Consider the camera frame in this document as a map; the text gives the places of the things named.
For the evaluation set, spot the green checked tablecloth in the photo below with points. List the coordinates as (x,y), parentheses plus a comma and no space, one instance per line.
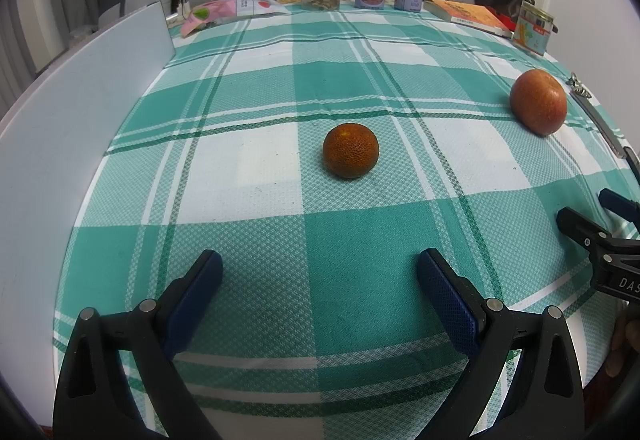
(300,230)

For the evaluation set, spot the red apple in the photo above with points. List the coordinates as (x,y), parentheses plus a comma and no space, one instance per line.
(539,101)

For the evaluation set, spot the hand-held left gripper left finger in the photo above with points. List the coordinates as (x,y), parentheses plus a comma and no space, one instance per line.
(200,290)

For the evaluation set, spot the white board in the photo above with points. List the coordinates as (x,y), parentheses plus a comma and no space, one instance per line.
(75,145)

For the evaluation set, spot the person's right hand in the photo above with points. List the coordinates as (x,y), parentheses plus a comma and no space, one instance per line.
(625,340)

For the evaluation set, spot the pink snack packet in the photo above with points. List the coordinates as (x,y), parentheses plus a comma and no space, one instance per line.
(235,8)

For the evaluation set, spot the printed tin box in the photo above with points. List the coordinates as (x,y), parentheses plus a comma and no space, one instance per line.
(532,28)

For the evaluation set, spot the orange book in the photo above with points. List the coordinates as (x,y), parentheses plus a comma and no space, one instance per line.
(465,14)

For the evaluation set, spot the red book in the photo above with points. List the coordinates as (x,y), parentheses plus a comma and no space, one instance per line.
(507,23)

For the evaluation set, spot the metal rod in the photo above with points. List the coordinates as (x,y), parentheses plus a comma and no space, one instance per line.
(600,120)

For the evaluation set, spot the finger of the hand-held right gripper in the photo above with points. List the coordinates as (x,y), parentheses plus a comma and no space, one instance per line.
(620,202)
(575,222)

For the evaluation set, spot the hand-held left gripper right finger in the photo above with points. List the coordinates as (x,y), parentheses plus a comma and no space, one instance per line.
(445,290)

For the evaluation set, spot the small orange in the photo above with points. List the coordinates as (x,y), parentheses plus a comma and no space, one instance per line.
(350,150)

